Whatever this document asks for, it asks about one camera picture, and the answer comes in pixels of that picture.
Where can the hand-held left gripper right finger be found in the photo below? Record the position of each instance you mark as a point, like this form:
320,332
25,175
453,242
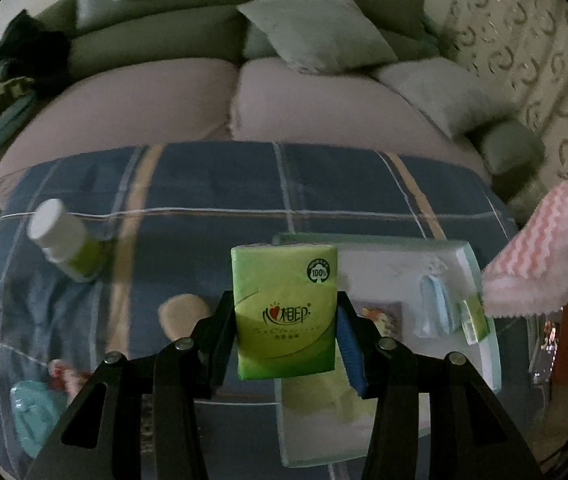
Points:
351,350

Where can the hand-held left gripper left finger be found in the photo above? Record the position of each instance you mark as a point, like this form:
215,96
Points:
221,340

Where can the cartoon printed snack packet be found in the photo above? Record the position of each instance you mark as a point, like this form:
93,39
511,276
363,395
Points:
384,317

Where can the pink white wavy cloth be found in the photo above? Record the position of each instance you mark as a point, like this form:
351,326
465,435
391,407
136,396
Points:
539,255

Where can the green tissue pack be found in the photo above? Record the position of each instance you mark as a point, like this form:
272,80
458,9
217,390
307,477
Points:
474,322
284,310

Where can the mint green shallow tray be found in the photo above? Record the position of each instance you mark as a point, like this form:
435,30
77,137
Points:
389,270

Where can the blue face mask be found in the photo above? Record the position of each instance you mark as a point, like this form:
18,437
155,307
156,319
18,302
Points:
436,300

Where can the blue plaid tablecloth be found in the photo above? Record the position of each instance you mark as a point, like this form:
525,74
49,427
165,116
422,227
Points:
213,210

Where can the white bottle green label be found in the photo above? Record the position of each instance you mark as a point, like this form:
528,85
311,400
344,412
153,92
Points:
63,245

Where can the teal embossed plastic box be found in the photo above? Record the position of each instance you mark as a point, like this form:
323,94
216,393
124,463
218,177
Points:
33,410

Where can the grey velvet pillow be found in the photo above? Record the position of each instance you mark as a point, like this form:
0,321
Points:
439,90

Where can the grey green sofa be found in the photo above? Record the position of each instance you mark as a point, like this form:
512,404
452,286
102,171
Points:
128,105

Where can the light grey green pillow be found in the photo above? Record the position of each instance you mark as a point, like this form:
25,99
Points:
314,25

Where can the dark clothing pile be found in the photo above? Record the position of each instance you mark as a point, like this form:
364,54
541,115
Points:
28,45

